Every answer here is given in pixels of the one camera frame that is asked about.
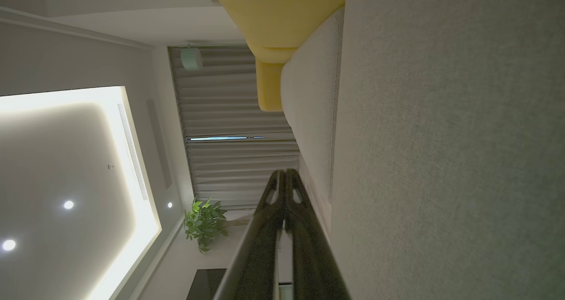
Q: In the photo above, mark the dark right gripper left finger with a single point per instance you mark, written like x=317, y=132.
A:
x=260, y=247

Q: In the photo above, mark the grey fabric sofa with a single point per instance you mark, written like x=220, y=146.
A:
x=450, y=141

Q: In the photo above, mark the yellow cushion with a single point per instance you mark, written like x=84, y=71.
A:
x=278, y=17

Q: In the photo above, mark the black screen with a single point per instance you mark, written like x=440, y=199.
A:
x=205, y=286

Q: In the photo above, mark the grey pleated curtain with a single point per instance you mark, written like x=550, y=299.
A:
x=229, y=110

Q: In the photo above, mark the green potted plant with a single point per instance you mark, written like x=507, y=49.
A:
x=205, y=223

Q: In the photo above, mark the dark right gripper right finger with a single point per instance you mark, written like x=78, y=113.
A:
x=311, y=256

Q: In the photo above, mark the pale green round lamp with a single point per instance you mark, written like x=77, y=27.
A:
x=191, y=58

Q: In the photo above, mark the light grey sofa cushion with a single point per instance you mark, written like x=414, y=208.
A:
x=311, y=106

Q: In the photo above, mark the long ceiling air vent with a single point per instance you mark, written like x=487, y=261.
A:
x=132, y=152

